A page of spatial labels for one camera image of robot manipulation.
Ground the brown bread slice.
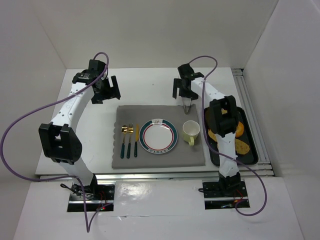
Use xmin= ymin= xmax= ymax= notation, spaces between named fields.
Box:
xmin=235 ymin=138 xmax=250 ymax=155

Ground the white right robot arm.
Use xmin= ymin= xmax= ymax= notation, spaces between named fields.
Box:
xmin=172 ymin=63 xmax=241 ymax=194

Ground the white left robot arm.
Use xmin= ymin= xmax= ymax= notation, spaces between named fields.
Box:
xmin=38 ymin=59 xmax=121 ymax=196

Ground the pale yellow mug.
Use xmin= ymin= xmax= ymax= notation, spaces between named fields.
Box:
xmin=182 ymin=120 xmax=201 ymax=147

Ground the flat toast slice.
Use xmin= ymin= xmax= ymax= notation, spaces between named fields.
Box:
xmin=208 ymin=129 xmax=218 ymax=143

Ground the white plate teal red rim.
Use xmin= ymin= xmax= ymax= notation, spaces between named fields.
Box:
xmin=139 ymin=118 xmax=178 ymax=155

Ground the orange round bun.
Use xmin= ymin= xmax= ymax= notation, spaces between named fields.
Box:
xmin=235 ymin=121 xmax=245 ymax=138

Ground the black plastic tray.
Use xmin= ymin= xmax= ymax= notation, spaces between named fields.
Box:
xmin=204 ymin=107 xmax=259 ymax=167

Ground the gold spoon green handle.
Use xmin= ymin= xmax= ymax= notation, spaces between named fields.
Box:
xmin=120 ymin=125 xmax=128 ymax=159

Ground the gold fork green handle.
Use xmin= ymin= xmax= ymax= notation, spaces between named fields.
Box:
xmin=126 ymin=123 xmax=134 ymax=159

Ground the gold knife green handle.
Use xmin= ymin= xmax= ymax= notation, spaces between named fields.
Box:
xmin=134 ymin=124 xmax=140 ymax=158

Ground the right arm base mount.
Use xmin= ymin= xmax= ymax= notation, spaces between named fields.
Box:
xmin=198 ymin=181 xmax=250 ymax=210

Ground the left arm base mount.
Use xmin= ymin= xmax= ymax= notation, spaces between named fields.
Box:
xmin=60 ymin=183 xmax=115 ymax=213

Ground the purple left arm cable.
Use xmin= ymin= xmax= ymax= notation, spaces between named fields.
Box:
xmin=1 ymin=51 xmax=111 ymax=233

